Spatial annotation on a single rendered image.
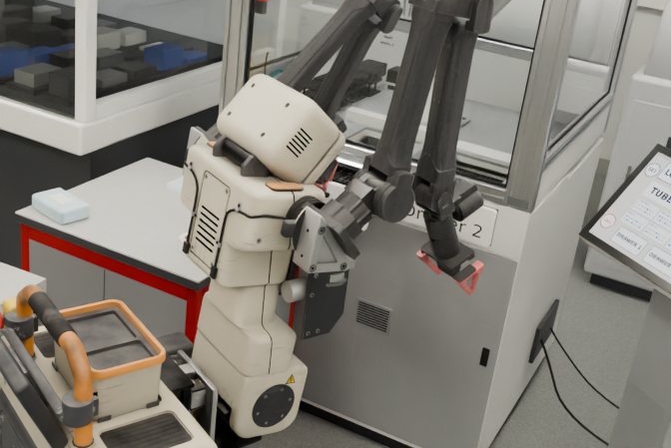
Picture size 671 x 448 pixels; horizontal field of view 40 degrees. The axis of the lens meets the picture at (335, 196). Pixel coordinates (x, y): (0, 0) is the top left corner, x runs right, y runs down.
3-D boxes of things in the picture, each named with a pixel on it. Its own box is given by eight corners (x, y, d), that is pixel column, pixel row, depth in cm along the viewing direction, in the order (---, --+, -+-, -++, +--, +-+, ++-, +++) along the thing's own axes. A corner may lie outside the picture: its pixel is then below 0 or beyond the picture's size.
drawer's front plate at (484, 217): (488, 247, 254) (495, 212, 250) (393, 218, 265) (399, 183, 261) (490, 245, 255) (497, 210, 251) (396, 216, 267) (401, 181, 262)
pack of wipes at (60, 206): (91, 218, 255) (91, 204, 253) (61, 226, 248) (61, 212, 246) (60, 200, 264) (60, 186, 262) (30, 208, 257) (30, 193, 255)
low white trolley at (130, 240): (183, 517, 259) (198, 281, 229) (19, 434, 283) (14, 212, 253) (287, 415, 307) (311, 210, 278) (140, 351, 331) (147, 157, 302)
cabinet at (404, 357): (472, 492, 283) (523, 262, 252) (199, 374, 323) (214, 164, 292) (554, 355, 363) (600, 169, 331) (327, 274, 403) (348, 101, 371)
